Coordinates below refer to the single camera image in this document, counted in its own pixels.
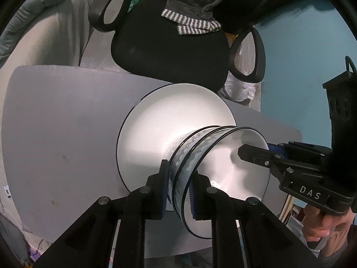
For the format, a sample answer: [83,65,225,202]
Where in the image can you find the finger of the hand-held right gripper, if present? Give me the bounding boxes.
[238,144,282,171]
[268,142,291,157]

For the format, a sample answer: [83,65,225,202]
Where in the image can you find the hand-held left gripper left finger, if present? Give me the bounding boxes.
[33,159,172,268]

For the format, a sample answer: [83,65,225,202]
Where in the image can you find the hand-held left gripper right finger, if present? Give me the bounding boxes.
[190,172,318,268]

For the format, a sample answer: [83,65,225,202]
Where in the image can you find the white plate with black rim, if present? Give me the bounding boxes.
[116,83,237,199]

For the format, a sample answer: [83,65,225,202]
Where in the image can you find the person's right forearm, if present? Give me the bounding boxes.
[318,229,357,268]

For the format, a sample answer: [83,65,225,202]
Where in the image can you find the person's right hand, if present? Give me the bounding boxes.
[303,204,357,250]

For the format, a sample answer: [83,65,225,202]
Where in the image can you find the wooden plank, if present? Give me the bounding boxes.
[279,195,296,224]

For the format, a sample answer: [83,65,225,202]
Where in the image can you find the white crumpled floor bag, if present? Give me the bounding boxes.
[223,73,257,104]

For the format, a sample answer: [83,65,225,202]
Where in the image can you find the black office chair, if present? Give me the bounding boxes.
[89,0,275,91]

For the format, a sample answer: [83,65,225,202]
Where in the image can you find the grey sofa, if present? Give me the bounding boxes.
[0,0,95,70]

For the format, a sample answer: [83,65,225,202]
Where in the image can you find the grey puffy duvet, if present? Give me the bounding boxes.
[0,0,70,59]

